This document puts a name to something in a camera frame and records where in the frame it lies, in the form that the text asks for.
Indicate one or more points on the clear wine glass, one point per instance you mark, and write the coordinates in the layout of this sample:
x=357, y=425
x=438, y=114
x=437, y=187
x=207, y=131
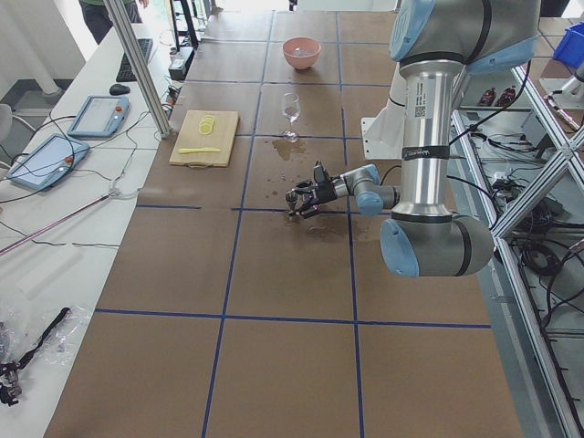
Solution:
x=290, y=109

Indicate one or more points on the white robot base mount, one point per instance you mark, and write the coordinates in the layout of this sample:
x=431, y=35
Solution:
x=382, y=136

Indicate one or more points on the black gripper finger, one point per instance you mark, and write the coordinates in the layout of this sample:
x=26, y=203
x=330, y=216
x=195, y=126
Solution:
x=304, y=187
x=304, y=210

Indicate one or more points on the pink bowl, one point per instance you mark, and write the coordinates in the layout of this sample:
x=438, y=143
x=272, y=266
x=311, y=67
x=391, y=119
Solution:
x=301, y=63

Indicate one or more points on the clear plastic bag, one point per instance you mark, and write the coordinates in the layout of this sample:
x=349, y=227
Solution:
x=51, y=335

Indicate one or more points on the black computer mouse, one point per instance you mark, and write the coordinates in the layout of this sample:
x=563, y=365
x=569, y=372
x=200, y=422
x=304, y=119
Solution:
x=119, y=89

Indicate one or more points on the steel double jigger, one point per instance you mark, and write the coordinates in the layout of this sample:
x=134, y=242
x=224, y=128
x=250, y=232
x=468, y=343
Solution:
x=291, y=199

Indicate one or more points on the blue teach pendant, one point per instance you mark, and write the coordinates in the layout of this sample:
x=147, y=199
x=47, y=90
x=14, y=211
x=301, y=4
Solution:
x=48, y=163
x=100, y=117

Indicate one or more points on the pile of ice cubes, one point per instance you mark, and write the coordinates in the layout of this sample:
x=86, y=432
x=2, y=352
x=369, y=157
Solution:
x=300, y=52

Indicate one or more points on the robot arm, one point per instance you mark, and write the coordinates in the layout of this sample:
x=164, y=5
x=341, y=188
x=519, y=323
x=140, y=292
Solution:
x=436, y=45

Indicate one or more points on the bamboo cutting board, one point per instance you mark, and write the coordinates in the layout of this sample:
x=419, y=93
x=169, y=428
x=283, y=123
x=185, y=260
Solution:
x=223, y=137

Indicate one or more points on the yellow plastic knife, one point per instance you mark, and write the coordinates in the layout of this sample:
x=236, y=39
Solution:
x=199, y=150

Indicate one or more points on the blue teach pendant near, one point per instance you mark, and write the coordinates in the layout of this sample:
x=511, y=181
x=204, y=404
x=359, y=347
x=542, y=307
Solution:
x=48, y=163

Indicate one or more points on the blue teach pendant far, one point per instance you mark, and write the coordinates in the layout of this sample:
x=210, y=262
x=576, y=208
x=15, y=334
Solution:
x=100, y=117

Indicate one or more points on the person in dark trousers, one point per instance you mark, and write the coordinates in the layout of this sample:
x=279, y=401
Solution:
x=97, y=18

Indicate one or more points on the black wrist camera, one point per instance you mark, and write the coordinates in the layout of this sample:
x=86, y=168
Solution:
x=320, y=174

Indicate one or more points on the black power box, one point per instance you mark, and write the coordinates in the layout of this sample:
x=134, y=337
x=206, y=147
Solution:
x=181, y=62

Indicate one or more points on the aluminium frame post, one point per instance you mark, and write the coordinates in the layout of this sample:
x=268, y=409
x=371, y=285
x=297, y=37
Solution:
x=129, y=42

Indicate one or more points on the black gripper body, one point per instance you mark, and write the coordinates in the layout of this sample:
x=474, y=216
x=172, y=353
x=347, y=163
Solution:
x=325, y=193

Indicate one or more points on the blue storage bin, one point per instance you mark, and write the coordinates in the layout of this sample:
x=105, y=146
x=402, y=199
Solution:
x=570, y=50

